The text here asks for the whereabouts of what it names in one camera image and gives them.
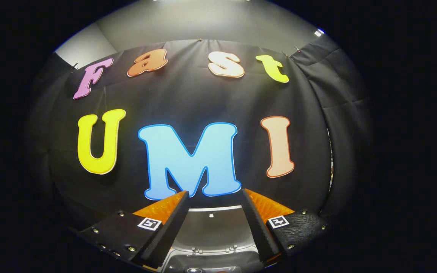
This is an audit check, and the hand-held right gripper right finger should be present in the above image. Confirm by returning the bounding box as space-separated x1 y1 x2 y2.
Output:
241 188 331 266

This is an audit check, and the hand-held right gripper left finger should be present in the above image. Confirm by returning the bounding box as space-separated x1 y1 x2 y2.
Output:
71 191 190 269

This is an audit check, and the white desktop garbage bin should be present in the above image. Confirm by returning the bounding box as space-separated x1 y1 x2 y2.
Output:
160 205 266 273

